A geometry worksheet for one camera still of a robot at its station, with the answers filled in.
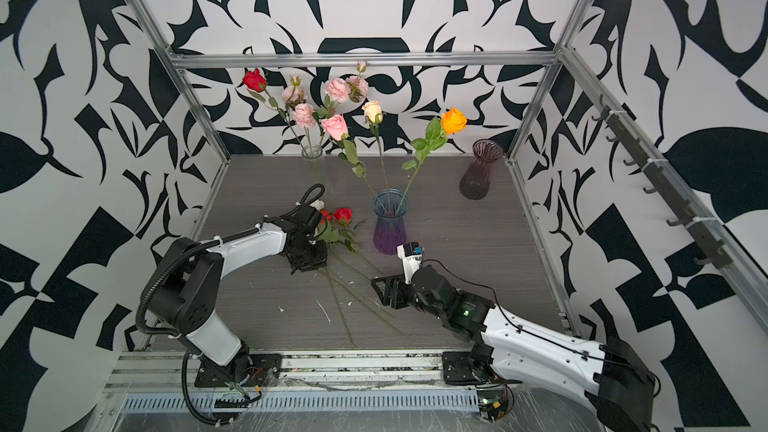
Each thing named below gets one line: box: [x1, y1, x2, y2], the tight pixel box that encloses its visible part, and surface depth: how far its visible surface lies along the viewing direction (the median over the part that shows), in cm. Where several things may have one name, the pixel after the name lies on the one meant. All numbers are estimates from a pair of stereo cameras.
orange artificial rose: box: [396, 107, 468, 214], surface depth 74 cm
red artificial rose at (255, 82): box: [243, 68, 309, 158], surface depth 84 cm
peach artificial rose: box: [362, 100, 391, 222], surface depth 74 cm
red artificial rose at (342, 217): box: [333, 208, 375, 277], surface depth 101 cm
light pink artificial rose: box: [322, 114, 385, 205], surface depth 71 cm
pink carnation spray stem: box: [281, 75, 317, 154], surface depth 89 cm
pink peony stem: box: [313, 61, 369, 146], surface depth 88 cm
